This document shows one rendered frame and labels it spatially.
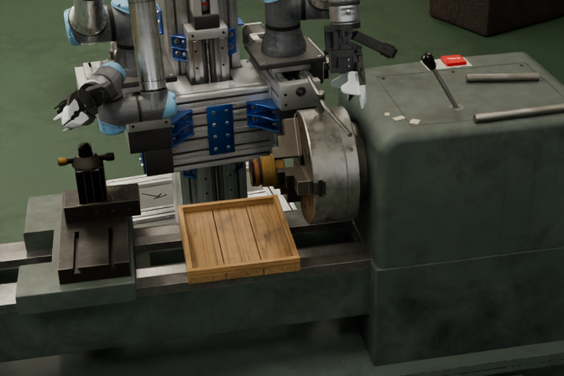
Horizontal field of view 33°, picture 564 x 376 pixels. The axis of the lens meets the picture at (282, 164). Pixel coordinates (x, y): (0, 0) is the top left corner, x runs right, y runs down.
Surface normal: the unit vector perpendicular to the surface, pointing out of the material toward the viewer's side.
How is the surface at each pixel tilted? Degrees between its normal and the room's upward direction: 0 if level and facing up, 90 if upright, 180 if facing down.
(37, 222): 0
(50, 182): 0
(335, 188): 86
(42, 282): 0
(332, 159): 57
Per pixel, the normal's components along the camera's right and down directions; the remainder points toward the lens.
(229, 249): -0.04, -0.89
